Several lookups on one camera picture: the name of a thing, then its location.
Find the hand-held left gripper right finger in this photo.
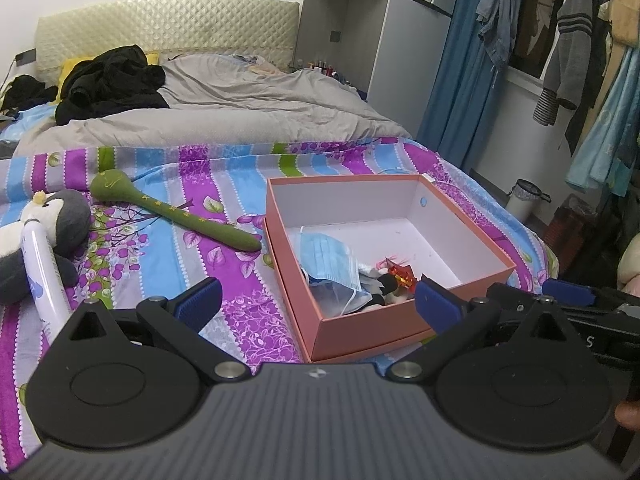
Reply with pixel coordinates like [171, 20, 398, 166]
[385, 274, 596, 381]

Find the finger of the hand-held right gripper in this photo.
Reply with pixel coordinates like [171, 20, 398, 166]
[541, 279, 626, 312]
[486, 282, 540, 311]

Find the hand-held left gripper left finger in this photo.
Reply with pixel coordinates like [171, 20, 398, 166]
[52, 276, 253, 386]

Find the red pink tasselled ornament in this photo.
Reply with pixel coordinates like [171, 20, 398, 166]
[382, 255, 417, 288]

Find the blue white plastic packet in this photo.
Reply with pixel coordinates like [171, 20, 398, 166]
[310, 280, 373, 318]

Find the orange cardboard box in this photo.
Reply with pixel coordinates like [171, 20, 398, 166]
[263, 175, 517, 363]

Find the blue face mask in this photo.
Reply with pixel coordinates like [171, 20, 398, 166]
[299, 232, 362, 293]

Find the person's right hand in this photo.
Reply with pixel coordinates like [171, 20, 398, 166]
[615, 400, 640, 431]

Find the striped floral bedsheet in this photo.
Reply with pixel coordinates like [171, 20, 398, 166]
[0, 137, 561, 471]

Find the red brown crate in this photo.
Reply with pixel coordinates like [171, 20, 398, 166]
[545, 194, 601, 271]

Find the white trash bin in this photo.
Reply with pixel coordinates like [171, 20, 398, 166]
[505, 179, 551, 223]

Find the green plush massage hammer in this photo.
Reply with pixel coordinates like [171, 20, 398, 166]
[90, 170, 262, 253]

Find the light blue hanging garment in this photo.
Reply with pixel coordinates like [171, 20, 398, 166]
[565, 45, 640, 196]

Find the white tube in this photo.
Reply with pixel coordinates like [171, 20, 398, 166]
[22, 217, 73, 346]

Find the grey white penguin plush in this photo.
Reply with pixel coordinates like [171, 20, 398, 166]
[0, 189, 92, 306]

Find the grey duvet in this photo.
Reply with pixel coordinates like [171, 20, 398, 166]
[12, 52, 413, 158]

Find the blue curtain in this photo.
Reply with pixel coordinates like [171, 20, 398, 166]
[415, 0, 526, 171]

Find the black jacket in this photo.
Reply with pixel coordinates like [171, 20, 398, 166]
[55, 45, 171, 126]

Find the light blue pillow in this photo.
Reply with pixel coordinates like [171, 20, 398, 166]
[0, 102, 61, 161]

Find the grey striped hanging sweater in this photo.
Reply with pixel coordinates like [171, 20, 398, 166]
[532, 0, 613, 126]

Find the yellow pillow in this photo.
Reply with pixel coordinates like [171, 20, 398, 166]
[59, 51, 161, 103]

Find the white wardrobe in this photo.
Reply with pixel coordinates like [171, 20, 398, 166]
[295, 0, 456, 141]

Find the small dark garment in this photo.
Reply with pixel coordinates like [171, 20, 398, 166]
[0, 74, 58, 111]

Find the hanging denim shirt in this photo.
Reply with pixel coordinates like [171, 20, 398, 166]
[475, 0, 531, 71]

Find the cream quilted headboard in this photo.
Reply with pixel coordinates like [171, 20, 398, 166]
[35, 0, 301, 73]

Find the beige hanging garment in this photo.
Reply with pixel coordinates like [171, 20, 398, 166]
[607, 0, 640, 48]

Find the black cable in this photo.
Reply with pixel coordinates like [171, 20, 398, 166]
[0, 57, 18, 96]

